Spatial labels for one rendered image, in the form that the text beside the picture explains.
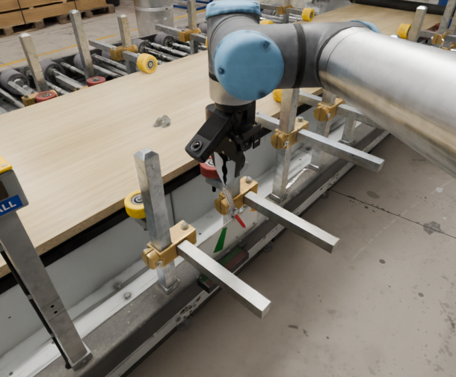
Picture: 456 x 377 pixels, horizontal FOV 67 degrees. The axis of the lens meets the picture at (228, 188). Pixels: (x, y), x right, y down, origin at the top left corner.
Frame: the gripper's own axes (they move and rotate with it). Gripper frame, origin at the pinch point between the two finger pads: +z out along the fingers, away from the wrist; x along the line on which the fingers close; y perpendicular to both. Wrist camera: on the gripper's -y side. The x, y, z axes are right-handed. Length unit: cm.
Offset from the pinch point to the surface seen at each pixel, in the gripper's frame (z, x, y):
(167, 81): 11, 79, 47
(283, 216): 14.2, -8.0, 13.4
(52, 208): 9.9, 34.6, -27.4
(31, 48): -5, 115, 7
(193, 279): 30.1, 4.5, -8.9
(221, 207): 15.4, 7.4, 5.9
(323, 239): 14.2, -19.9, 13.1
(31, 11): 76, 613, 194
